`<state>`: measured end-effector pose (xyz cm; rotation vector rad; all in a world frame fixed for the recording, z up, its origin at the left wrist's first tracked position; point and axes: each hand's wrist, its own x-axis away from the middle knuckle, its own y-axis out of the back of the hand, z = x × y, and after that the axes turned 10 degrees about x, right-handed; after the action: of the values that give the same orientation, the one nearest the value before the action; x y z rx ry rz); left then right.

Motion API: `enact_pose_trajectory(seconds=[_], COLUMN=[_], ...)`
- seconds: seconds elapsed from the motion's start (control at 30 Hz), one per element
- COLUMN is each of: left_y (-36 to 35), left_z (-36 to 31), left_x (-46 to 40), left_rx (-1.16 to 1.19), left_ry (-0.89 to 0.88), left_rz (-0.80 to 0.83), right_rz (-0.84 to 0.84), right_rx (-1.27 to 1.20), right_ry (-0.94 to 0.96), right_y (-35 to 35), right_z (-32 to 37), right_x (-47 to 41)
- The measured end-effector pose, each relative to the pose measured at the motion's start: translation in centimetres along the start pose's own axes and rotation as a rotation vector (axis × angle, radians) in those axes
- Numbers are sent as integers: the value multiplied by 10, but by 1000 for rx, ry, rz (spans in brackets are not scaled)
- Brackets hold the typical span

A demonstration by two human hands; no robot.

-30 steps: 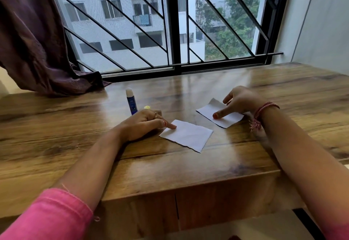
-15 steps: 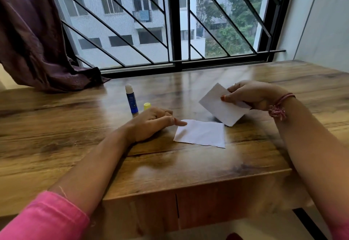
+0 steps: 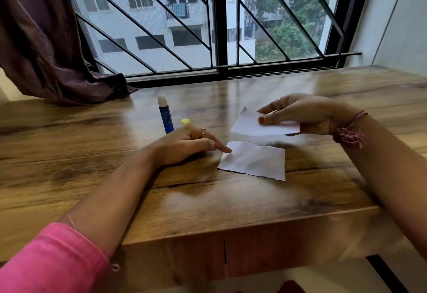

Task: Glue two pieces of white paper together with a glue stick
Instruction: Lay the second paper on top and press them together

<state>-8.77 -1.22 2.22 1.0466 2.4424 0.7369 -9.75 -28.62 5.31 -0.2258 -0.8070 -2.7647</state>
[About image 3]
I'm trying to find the person's right hand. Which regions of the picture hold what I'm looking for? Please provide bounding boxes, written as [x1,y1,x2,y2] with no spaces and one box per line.
[257,93,363,136]

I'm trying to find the person's left forearm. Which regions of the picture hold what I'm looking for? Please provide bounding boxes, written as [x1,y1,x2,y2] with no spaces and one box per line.
[60,149,161,260]

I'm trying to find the pink sleeve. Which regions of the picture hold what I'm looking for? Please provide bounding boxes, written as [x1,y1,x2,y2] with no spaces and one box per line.
[0,222,111,293]

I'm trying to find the black window frame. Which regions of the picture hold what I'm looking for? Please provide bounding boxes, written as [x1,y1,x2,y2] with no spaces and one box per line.
[58,0,376,89]

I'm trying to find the person's right forearm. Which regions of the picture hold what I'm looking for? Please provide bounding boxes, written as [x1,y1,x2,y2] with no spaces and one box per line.
[335,113,427,260]

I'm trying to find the white apartment building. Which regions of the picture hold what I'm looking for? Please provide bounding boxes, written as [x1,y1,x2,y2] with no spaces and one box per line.
[65,0,294,75]

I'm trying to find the black table leg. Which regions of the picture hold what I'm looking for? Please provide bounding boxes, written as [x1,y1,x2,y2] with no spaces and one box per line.
[366,254,409,293]

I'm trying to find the white paper piece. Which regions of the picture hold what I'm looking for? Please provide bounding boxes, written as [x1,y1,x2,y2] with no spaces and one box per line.
[230,106,301,137]
[217,141,286,182]

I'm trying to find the green trees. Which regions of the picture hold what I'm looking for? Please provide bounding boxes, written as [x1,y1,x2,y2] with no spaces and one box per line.
[245,0,336,63]

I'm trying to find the person's left hand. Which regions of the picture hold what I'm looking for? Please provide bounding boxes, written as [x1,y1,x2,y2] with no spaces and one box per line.
[143,123,233,167]

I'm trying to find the black metal window grille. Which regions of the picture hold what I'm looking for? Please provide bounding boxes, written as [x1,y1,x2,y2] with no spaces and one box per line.
[68,0,363,77]

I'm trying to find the blue glue stick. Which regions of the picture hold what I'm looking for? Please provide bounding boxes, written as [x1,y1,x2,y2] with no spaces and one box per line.
[157,94,175,134]

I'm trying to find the maroon garment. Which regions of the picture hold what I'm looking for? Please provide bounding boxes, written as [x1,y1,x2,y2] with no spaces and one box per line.
[233,280,306,293]

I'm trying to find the pink thread bracelet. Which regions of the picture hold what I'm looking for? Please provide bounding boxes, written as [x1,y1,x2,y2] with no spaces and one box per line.
[333,109,369,149]

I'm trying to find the purple curtain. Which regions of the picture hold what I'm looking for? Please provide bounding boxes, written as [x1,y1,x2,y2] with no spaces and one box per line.
[0,0,139,106]

